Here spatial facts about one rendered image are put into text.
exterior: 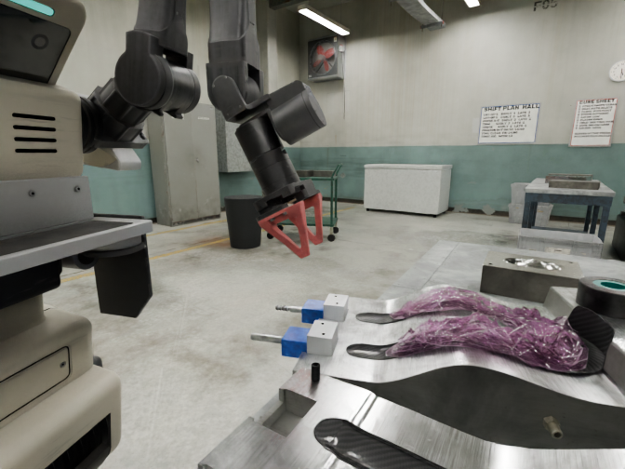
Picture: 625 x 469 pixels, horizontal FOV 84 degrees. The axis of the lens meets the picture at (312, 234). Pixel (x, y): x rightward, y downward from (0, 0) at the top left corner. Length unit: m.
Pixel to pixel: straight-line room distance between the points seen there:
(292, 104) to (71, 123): 0.30
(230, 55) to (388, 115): 7.50
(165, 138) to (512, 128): 5.84
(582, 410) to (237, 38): 0.60
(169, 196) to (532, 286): 5.48
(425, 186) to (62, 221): 6.45
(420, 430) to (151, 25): 0.60
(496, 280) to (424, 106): 6.91
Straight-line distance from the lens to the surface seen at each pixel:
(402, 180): 6.90
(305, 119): 0.49
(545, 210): 6.68
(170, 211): 5.99
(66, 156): 0.59
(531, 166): 7.32
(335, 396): 0.39
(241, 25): 0.55
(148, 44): 0.59
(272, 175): 0.50
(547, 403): 0.50
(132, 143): 0.69
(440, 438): 0.38
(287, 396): 0.41
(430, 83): 7.77
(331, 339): 0.50
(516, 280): 0.95
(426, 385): 0.47
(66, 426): 0.61
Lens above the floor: 1.13
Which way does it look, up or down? 13 degrees down
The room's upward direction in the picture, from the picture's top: straight up
